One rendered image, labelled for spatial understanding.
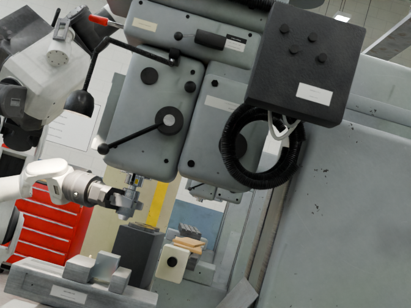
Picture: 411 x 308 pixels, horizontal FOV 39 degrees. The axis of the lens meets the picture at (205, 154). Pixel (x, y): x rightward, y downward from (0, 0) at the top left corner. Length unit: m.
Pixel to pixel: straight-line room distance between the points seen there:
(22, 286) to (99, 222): 1.86
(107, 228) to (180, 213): 7.28
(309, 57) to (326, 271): 0.47
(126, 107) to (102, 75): 9.42
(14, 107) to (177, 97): 0.55
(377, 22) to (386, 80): 10.07
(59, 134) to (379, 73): 9.56
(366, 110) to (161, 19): 0.55
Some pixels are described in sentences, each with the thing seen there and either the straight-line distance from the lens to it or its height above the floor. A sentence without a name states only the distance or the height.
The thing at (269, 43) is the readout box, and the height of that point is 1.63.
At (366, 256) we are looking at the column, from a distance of 1.35.
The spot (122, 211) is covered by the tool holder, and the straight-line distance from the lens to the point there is 1.50.
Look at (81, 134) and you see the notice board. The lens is 10.74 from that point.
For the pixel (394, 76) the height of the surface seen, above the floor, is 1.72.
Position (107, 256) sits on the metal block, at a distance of 1.44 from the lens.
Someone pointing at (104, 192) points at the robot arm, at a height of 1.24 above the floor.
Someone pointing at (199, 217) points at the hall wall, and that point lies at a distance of 10.51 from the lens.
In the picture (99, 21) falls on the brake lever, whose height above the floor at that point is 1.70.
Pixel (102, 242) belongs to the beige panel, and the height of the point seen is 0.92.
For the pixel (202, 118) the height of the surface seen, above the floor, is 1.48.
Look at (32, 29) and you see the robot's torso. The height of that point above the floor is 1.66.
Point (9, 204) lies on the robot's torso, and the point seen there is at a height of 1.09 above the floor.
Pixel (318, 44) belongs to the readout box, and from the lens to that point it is 1.21.
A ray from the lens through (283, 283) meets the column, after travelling 1.31.
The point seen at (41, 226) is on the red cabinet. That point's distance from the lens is 6.19.
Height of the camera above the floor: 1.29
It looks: 5 degrees up
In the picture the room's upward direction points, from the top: 16 degrees clockwise
